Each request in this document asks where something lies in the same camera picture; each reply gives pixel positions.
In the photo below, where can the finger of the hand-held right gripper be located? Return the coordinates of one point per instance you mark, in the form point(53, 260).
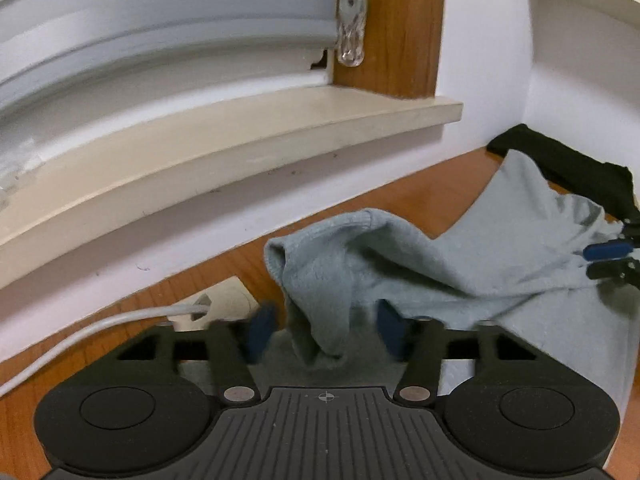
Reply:
point(610, 250)
point(615, 270)

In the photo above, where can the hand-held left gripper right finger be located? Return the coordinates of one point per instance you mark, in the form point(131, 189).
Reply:
point(390, 332)

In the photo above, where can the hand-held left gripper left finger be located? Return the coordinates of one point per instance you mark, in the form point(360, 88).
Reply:
point(261, 332)

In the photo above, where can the grey printed sweatshirt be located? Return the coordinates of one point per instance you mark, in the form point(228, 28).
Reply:
point(450, 260)

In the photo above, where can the beige rectangular table plate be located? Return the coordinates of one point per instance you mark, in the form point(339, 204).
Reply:
point(225, 295)

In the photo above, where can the black folded garment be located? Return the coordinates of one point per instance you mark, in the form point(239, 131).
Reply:
point(560, 160)

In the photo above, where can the beige window sill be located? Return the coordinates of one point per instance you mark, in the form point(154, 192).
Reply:
point(200, 145)

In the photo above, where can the clear plastic sheet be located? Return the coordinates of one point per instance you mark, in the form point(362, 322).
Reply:
point(15, 175)

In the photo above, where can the grey window blind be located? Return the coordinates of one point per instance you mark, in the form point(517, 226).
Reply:
point(150, 20)

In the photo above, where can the cream wall shelf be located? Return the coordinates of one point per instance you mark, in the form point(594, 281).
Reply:
point(585, 5)

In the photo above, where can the wooden window frame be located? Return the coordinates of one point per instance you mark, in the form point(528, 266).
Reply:
point(395, 25)

